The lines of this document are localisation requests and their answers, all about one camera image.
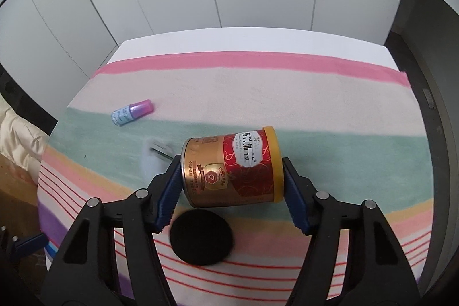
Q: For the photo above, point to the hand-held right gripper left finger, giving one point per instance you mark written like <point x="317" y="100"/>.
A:
<point x="167" y="198"/>

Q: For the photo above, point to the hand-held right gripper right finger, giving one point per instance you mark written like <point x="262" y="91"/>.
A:
<point x="296" y="202"/>

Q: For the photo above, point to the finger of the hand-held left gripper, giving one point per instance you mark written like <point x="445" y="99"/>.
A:
<point x="28" y="244"/>

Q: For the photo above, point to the red and gold can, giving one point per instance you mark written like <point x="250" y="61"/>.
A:
<point x="229" y="169"/>

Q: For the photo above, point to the small clear bottle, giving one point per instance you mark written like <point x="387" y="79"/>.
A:
<point x="156" y="153"/>

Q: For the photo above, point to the black round lid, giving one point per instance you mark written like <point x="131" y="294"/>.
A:
<point x="200" y="238"/>

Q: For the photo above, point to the small bottle with purple cap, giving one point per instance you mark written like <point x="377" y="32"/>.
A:
<point x="132" y="112"/>

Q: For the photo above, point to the striped colourful cloth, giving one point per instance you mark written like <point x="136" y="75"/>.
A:
<point x="287" y="105"/>

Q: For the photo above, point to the cream padded armchair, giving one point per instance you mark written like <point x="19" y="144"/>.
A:
<point x="16" y="134"/>

